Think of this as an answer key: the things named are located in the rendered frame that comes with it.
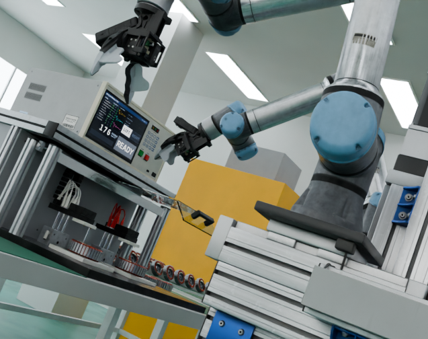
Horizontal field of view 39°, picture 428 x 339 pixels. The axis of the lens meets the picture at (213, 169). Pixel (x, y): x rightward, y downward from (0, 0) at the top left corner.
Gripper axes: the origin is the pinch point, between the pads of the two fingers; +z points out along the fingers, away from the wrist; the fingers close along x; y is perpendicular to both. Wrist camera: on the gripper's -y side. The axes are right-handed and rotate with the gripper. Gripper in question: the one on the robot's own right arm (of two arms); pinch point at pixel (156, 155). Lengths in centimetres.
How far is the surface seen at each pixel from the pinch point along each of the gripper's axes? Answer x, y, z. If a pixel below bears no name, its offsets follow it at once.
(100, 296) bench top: -37, 56, 11
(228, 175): 327, -172, 75
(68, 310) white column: 298, -113, 268
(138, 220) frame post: 21.2, 6.4, 24.8
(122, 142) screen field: -10.8, -4.2, 6.1
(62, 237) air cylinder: -19.3, 22.4, 31.6
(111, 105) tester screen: -22.6, -10.2, 0.1
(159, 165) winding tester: 12.6, -4.8, 5.7
